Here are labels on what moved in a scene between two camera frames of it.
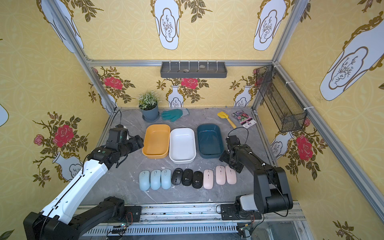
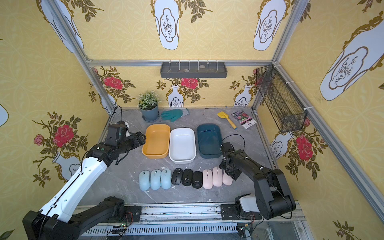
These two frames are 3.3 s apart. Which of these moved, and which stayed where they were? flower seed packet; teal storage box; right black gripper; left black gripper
Moved: right black gripper
Stayed: teal storage box; flower seed packet; left black gripper
